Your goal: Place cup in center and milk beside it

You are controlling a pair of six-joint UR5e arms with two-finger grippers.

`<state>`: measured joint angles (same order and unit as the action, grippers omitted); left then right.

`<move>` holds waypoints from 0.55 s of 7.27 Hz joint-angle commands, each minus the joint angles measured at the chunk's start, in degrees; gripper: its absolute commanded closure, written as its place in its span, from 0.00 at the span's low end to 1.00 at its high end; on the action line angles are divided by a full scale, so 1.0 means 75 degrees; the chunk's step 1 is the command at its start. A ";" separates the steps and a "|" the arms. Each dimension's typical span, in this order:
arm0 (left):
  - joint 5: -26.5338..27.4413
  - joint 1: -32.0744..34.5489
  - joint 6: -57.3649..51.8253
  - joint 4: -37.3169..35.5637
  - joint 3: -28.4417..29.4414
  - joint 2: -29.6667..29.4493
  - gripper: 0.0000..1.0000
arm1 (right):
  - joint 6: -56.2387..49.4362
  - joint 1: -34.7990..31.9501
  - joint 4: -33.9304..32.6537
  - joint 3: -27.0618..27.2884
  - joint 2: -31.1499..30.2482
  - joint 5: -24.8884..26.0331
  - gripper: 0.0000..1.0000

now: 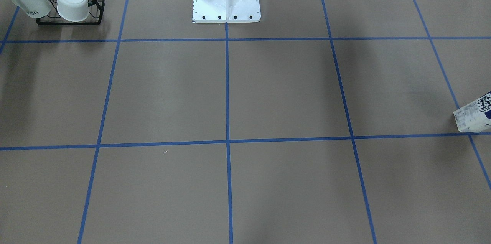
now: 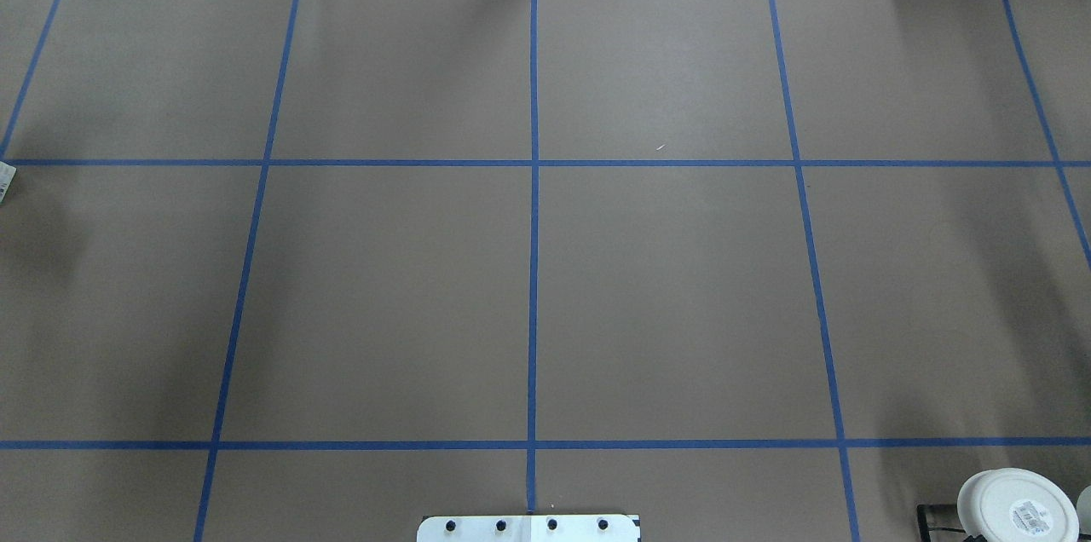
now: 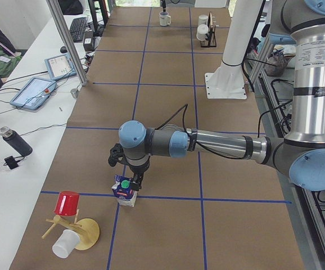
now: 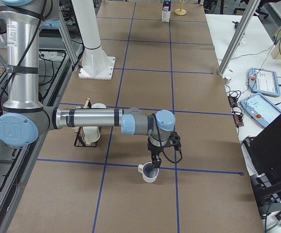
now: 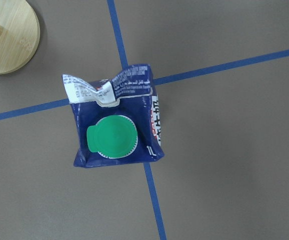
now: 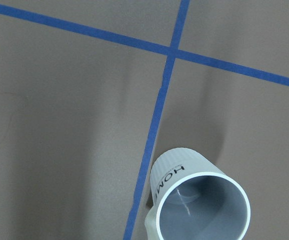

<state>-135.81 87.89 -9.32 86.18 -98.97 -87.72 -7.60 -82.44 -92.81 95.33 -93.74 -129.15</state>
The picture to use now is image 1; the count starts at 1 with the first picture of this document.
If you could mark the blue white milk carton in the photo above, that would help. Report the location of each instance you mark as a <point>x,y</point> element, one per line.
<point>475,117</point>

